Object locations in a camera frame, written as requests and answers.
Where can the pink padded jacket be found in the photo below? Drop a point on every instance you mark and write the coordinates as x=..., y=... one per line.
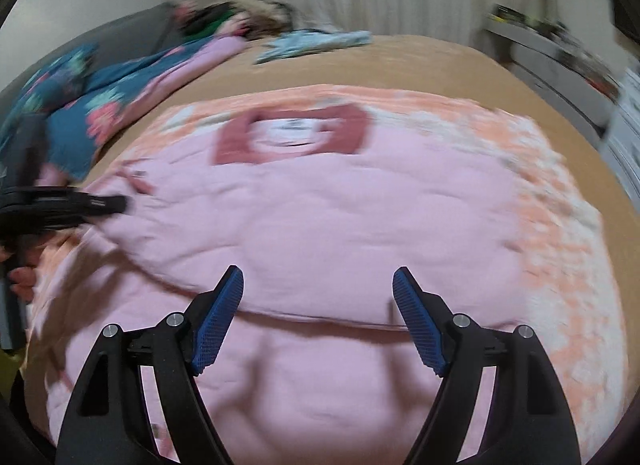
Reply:
x=325, y=220

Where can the white drawer chest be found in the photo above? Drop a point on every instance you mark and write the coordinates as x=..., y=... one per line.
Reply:
x=625, y=120

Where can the orange and white blanket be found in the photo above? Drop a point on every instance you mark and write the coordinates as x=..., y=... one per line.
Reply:
x=565, y=255

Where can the grey headboard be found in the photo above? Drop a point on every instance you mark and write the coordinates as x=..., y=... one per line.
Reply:
x=125, y=30

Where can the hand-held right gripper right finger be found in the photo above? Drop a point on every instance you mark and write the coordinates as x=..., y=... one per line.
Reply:
x=417, y=325

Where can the light blue cloth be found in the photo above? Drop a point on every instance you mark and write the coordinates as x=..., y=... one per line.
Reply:
x=315, y=42

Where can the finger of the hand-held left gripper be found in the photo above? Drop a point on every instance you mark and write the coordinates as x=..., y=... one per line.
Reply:
x=90, y=205

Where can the grey dressing table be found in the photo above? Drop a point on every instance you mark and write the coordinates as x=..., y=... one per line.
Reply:
x=550, y=60

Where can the tan bed cover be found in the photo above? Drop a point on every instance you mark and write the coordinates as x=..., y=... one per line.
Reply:
x=425, y=60

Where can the person's left hand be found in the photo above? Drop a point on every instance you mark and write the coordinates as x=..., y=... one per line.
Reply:
x=22, y=277

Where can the pile of mixed clothes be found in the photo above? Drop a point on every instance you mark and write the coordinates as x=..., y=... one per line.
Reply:
x=250, y=17

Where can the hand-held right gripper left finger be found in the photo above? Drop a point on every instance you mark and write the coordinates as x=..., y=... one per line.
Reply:
x=220, y=320

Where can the blue floral quilt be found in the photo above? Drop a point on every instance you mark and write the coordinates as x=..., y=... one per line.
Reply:
x=75, y=90

